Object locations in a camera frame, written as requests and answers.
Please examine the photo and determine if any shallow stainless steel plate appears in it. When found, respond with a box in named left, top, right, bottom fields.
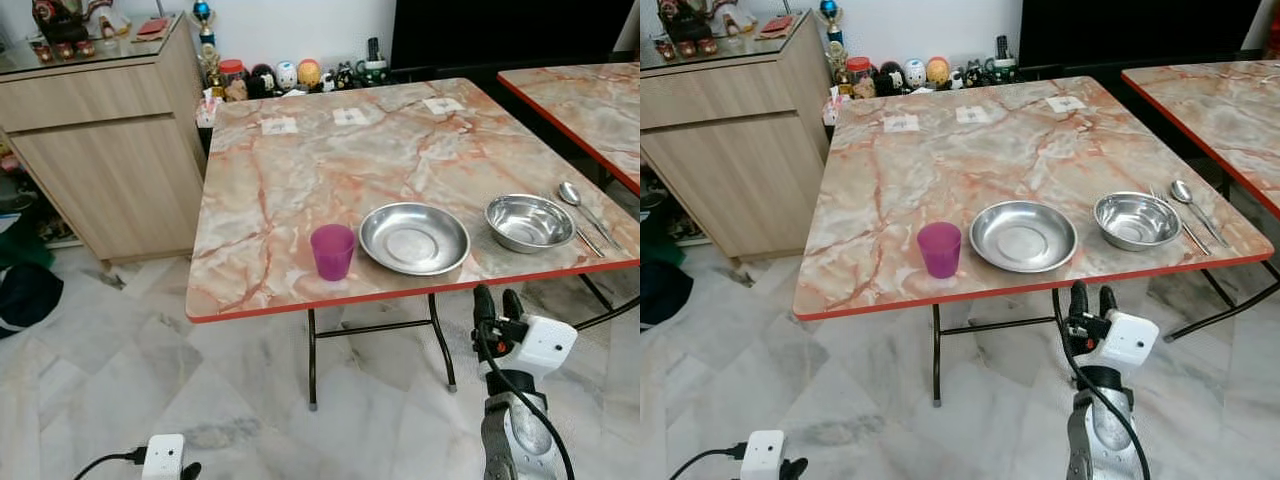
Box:
left=358, top=202, right=471, bottom=277
left=969, top=200, right=1079, bottom=274

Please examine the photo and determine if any stainless steel bowl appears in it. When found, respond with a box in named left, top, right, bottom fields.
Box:
left=485, top=194, right=578, bottom=254
left=1094, top=192, right=1183, bottom=251

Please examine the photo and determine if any stainless steel fork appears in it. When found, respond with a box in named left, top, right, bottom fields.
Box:
left=1150, top=187, right=1213, bottom=257
left=548, top=190, right=607, bottom=259

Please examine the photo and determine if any stainless steel spoon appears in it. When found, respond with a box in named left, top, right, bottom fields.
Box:
left=558, top=181, right=624, bottom=252
left=1170, top=179, right=1232, bottom=249

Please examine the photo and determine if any black bag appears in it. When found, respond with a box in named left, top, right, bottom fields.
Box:
left=640, top=260, right=682, bottom=331
left=0, top=262, right=65, bottom=339

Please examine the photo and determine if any purple plastic cup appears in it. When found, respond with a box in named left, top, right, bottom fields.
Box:
left=917, top=222, right=963, bottom=280
left=310, top=224, right=357, bottom=282

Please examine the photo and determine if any dark green cloth item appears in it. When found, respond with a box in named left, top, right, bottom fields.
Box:
left=0, top=212, right=56, bottom=273
left=640, top=198, right=687, bottom=269

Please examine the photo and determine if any marble-print folding table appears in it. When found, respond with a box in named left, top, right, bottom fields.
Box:
left=793, top=76, right=1277, bottom=407
left=186, top=78, right=641, bottom=412

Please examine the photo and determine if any marble-print table red edge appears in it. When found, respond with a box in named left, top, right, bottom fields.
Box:
left=1121, top=60, right=1280, bottom=220
left=497, top=62, right=641, bottom=197

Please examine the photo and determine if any light wooden cabinet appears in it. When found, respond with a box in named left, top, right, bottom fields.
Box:
left=640, top=12, right=832, bottom=264
left=0, top=15, right=209, bottom=267

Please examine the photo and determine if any black television screen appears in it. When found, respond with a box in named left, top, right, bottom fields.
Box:
left=390, top=0, right=638, bottom=72
left=1018, top=0, right=1264, bottom=70

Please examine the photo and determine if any red-lidded clear jar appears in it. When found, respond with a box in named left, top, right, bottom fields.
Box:
left=846, top=56, right=875, bottom=100
left=219, top=59, right=249, bottom=102

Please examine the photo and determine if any dark decorative statue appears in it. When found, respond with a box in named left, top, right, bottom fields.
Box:
left=658, top=0, right=723, bottom=43
left=30, top=0, right=101, bottom=46

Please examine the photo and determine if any blue and gold trophy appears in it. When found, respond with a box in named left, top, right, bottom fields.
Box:
left=192, top=0, right=219, bottom=85
left=818, top=0, right=846, bottom=83

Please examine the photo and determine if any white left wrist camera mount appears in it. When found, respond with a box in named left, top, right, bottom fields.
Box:
left=141, top=434, right=187, bottom=480
left=741, top=430, right=787, bottom=480

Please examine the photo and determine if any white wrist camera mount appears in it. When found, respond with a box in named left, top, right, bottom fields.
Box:
left=1098, top=311, right=1161, bottom=372
left=141, top=434, right=187, bottom=480
left=741, top=430, right=787, bottom=480
left=513, top=315, right=579, bottom=377

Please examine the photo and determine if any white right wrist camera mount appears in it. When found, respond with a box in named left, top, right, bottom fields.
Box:
left=1098, top=311, right=1161, bottom=372
left=513, top=315, right=579, bottom=377

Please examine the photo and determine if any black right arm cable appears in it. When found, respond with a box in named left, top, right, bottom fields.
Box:
left=476, top=322, right=577, bottom=480
left=1052, top=290, right=1153, bottom=480

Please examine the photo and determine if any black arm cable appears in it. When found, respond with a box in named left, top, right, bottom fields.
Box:
left=476, top=322, right=577, bottom=480
left=668, top=445, right=749, bottom=480
left=72, top=449, right=149, bottom=480
left=1052, top=290, right=1153, bottom=480

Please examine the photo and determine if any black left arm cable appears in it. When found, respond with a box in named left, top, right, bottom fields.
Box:
left=668, top=445, right=749, bottom=480
left=72, top=449, right=149, bottom=480

